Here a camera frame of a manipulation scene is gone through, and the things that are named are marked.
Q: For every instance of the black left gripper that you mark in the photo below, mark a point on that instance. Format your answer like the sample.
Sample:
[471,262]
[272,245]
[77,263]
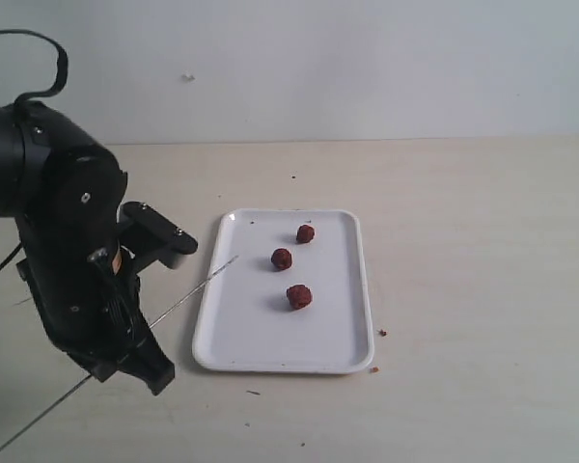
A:
[86,293]

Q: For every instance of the red meat chunk bottom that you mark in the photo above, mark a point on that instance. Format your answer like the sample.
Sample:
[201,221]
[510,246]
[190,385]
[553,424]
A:
[299,297]

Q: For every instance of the red meat chunk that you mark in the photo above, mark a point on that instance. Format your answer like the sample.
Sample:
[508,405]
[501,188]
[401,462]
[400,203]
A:
[305,234]
[299,297]
[281,259]

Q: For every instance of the thin metal skewer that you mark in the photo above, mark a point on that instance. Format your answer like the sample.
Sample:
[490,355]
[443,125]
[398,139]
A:
[82,382]

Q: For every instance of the red meat chunk top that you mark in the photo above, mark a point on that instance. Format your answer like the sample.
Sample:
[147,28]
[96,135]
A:
[305,234]

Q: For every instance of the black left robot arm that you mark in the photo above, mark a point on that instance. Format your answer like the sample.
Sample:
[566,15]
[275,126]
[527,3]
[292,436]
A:
[48,161]

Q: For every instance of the white rectangular plastic tray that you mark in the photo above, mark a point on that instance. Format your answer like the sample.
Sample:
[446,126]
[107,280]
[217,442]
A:
[245,322]

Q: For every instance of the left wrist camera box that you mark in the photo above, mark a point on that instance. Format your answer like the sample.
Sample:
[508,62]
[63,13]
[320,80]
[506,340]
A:
[149,237]

